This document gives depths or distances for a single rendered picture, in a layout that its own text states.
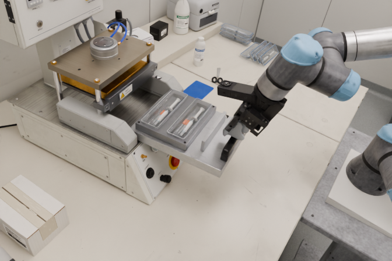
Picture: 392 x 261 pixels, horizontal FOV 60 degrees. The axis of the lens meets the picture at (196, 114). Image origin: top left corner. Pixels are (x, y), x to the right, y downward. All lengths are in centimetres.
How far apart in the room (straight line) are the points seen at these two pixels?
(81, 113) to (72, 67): 13
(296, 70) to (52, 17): 68
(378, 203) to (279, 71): 68
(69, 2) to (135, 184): 57
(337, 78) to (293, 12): 259
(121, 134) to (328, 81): 54
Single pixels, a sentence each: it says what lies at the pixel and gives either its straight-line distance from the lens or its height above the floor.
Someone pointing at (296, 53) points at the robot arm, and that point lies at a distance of 73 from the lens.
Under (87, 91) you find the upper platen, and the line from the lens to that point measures 103.
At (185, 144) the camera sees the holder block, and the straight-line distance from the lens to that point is 91.
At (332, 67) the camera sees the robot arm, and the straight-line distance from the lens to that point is 79.
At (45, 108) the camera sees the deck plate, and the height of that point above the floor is 93.
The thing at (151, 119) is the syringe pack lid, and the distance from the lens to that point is 97.
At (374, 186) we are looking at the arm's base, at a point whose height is 82.
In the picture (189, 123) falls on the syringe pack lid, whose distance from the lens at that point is 96.
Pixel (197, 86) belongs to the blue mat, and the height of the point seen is 75.
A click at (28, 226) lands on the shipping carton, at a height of 84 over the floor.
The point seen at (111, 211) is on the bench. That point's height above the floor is 75.
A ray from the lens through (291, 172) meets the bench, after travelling 126.
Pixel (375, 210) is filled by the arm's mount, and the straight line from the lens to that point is 126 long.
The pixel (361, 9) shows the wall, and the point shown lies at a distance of 319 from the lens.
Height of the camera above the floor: 164
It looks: 40 degrees down
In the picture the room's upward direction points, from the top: 8 degrees clockwise
